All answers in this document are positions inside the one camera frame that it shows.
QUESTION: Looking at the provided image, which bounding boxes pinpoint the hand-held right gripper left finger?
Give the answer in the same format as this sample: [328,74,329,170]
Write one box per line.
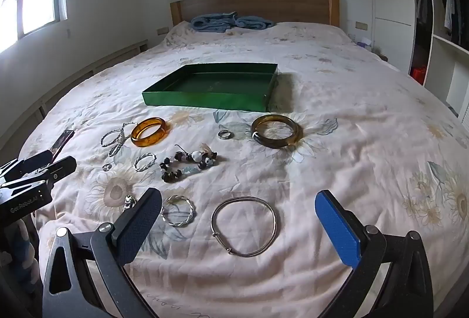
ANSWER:
[42,188,162,318]

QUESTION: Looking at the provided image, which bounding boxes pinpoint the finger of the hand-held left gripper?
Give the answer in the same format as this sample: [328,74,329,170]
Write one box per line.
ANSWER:
[0,156,77,194]
[0,150,54,180]

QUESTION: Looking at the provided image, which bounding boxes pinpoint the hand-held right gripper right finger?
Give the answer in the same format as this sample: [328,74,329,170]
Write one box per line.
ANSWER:
[314,189,435,318]

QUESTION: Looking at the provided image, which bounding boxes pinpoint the twisted silver bracelet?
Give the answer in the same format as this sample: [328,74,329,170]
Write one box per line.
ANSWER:
[134,153,157,172]
[109,122,137,157]
[100,129,123,148]
[160,194,196,228]

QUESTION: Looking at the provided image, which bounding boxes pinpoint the dark bead bracelet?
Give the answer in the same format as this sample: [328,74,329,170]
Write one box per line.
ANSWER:
[160,156,196,182]

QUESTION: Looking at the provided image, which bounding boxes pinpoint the mixed bead charm bracelet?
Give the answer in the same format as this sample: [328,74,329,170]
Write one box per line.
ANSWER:
[174,143,220,169]

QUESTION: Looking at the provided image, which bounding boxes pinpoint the olive brown bangle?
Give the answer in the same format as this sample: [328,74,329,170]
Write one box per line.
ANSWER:
[251,114,304,149]

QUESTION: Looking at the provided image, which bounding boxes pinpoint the green tray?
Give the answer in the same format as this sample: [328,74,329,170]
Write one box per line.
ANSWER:
[142,62,279,113]

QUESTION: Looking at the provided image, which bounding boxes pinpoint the smartphone in red case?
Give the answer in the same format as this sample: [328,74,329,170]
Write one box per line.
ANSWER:
[51,130,75,161]

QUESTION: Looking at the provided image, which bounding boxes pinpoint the floral bedspread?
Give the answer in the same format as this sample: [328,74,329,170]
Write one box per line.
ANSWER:
[16,21,469,318]

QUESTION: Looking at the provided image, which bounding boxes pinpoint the amber bangle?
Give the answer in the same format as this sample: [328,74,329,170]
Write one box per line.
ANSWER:
[131,117,170,148]

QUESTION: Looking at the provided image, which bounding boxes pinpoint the thin silver bangle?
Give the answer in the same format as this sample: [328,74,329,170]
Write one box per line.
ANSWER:
[210,196,278,257]

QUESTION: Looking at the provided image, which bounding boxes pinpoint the red box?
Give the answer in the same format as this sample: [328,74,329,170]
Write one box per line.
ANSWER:
[409,65,427,84]

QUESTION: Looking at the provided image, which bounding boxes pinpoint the blue folded blanket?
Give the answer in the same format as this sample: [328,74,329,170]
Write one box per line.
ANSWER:
[235,15,275,30]
[191,11,239,34]

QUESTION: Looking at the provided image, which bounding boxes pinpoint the white wardrobe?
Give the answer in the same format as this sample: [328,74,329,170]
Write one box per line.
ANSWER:
[366,0,469,114]

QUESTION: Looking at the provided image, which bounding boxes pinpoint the wooden headboard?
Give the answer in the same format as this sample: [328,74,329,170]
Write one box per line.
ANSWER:
[169,0,341,28]

